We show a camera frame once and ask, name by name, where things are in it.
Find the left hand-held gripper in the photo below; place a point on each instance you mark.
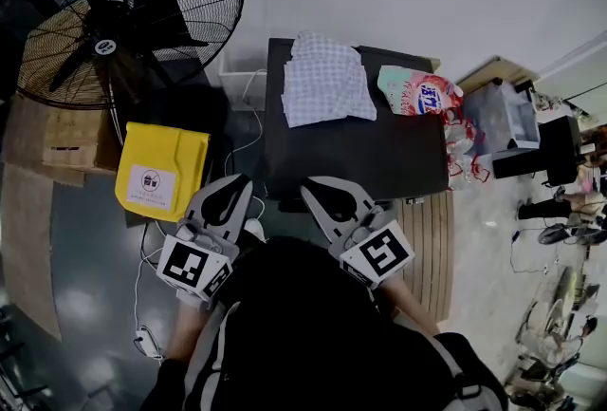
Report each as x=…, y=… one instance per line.
x=189, y=264

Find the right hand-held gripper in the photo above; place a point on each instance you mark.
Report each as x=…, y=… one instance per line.
x=379, y=252

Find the person's right forearm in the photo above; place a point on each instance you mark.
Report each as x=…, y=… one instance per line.
x=408, y=304

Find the person's left forearm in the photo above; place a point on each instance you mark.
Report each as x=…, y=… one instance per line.
x=185, y=333

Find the red and green detergent pouch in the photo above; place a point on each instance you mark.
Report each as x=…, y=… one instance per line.
x=417, y=91

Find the person's white shoe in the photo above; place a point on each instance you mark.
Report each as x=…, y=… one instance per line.
x=255, y=229

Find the black washing machine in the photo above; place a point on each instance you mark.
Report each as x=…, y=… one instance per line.
x=355, y=157

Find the black bin with yellow lid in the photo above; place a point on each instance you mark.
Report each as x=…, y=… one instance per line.
x=189, y=162

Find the wooden slat mat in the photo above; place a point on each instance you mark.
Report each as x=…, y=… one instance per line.
x=431, y=248

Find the person's black clothes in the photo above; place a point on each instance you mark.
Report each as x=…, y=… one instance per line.
x=308, y=328

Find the checkered cloth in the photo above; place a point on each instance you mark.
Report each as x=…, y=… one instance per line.
x=327, y=86

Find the pack of clear plastic bottles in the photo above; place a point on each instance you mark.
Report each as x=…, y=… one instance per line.
x=462, y=148

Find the white power strip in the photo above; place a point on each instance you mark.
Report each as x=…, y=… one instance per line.
x=149, y=342

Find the large cardboard box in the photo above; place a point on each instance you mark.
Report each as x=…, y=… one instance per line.
x=71, y=143

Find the clear plastic box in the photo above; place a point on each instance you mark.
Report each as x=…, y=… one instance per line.
x=502, y=115

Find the narrow beige rug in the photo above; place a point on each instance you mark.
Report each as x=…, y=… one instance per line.
x=28, y=233

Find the large black standing fan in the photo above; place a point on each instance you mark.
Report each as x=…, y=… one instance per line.
x=102, y=46

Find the light wooden board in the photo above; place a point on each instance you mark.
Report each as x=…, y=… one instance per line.
x=498, y=69

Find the black cabinet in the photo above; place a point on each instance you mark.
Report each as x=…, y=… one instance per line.
x=555, y=148

